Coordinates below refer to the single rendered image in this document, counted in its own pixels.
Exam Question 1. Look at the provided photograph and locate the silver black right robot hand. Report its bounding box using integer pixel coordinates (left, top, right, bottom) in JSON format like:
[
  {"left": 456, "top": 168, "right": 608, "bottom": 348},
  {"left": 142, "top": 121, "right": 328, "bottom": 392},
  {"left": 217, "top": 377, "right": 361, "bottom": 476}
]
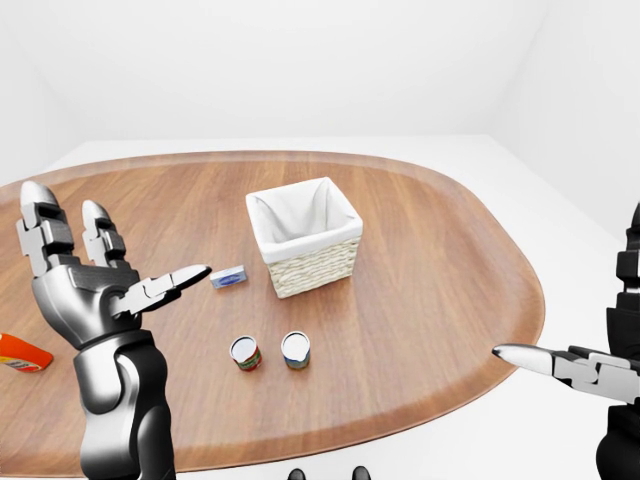
[{"left": 492, "top": 201, "right": 640, "bottom": 405}]

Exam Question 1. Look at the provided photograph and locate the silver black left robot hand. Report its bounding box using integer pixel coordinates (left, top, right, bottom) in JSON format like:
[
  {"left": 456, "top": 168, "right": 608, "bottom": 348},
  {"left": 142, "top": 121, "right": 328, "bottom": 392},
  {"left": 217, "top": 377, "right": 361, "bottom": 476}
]
[{"left": 15, "top": 180, "right": 213, "bottom": 352}]

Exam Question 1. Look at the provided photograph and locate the wicker basket with white lining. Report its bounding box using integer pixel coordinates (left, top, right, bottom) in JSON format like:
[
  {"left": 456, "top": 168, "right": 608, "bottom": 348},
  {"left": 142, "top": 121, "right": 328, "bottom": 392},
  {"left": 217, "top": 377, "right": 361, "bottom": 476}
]
[{"left": 245, "top": 176, "right": 364, "bottom": 300}]

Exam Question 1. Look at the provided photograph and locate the orange bottle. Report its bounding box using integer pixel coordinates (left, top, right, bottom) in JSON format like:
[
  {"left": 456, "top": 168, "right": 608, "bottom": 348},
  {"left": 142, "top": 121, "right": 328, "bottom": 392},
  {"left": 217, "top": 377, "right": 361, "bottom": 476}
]
[{"left": 0, "top": 331, "right": 54, "bottom": 374}]

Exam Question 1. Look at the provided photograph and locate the small blue and white box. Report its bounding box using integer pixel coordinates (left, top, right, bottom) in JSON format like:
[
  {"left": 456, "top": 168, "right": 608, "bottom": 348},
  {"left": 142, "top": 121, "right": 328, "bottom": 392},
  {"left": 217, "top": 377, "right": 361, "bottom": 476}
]
[{"left": 209, "top": 264, "right": 249, "bottom": 290}]

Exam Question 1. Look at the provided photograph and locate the red and green tin can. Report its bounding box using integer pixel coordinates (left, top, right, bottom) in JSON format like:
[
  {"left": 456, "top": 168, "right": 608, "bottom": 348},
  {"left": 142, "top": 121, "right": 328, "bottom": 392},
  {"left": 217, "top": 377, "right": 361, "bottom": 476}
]
[{"left": 229, "top": 335, "right": 264, "bottom": 372}]

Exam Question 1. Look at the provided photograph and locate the blue and white tin can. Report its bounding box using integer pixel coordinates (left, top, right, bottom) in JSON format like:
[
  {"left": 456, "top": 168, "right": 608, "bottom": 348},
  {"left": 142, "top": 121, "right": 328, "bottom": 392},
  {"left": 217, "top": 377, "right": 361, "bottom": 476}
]
[{"left": 280, "top": 330, "right": 312, "bottom": 371}]

